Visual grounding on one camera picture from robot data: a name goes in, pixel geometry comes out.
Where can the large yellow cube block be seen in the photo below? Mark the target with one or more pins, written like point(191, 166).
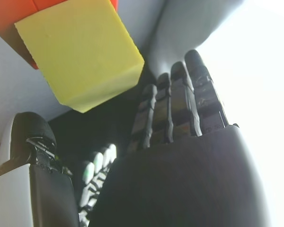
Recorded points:
point(80, 52)

